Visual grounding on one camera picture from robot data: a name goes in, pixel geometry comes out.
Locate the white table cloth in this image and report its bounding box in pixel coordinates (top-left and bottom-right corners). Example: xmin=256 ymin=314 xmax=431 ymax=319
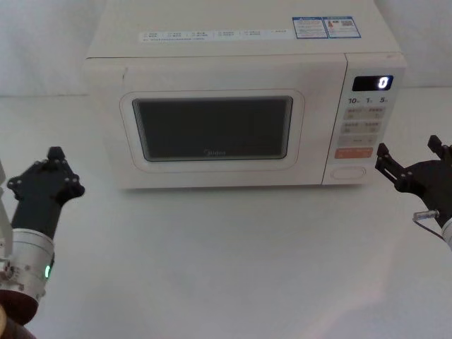
xmin=0 ymin=84 xmax=452 ymax=339

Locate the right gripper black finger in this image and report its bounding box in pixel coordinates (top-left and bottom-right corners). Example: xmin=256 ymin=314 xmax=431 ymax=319
xmin=374 ymin=142 xmax=420 ymax=194
xmin=427 ymin=133 xmax=452 ymax=160

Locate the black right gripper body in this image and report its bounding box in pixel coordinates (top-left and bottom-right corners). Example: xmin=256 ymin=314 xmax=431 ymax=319
xmin=405 ymin=155 xmax=452 ymax=227

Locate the thin cable with small plug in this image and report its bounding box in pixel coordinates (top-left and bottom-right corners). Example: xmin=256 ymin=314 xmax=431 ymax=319
xmin=410 ymin=209 xmax=446 ymax=242

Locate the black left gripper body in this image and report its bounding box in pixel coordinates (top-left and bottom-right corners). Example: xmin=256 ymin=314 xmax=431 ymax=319
xmin=10 ymin=165 xmax=69 ymax=241

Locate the cream microwave oven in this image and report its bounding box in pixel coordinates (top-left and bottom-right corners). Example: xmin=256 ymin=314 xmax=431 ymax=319
xmin=80 ymin=0 xmax=409 ymax=190

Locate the oven control panel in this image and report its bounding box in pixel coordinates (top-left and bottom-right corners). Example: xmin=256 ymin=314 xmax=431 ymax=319
xmin=321 ymin=52 xmax=408 ymax=186

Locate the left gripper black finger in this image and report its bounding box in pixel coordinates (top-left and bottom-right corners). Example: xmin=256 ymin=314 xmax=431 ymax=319
xmin=56 ymin=146 xmax=86 ymax=199
xmin=6 ymin=146 xmax=59 ymax=199

